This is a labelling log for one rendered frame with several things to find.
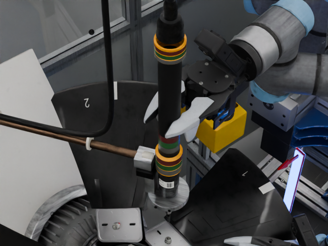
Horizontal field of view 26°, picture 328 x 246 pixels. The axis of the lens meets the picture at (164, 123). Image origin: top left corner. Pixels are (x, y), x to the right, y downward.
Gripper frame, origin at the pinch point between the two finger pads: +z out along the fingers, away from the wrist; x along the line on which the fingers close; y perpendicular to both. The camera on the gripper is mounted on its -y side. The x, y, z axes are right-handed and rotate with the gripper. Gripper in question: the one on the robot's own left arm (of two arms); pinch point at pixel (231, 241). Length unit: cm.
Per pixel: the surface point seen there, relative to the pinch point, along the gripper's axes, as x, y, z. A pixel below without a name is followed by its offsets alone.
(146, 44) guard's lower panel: 38, -72, 40
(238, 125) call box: 18.0, -37.9, 5.6
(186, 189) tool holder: -18.8, 1.0, 8.5
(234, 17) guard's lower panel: 50, -100, 18
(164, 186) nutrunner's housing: -22.6, 3.3, 11.5
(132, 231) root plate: -8.1, 6.2, 17.3
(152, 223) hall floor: 124, -55, 37
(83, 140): -27.4, 0.8, 25.8
